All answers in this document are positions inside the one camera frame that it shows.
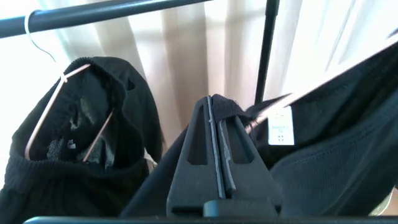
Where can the black shorts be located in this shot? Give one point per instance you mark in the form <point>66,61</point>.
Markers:
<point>130,124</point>

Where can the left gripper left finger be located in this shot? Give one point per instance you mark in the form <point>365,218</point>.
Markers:
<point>192,180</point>

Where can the black garment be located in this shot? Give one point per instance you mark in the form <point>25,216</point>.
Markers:
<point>326,171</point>

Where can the beige curtain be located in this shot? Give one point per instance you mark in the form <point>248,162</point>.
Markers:
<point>186,62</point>

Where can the black clothes rack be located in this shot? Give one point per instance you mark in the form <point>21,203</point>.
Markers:
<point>93,12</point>

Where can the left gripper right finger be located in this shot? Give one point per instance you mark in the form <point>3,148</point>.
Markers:
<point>255,183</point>

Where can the pink clothes hanger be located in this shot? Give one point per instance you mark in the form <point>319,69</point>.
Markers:
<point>43,118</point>
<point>273,107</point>

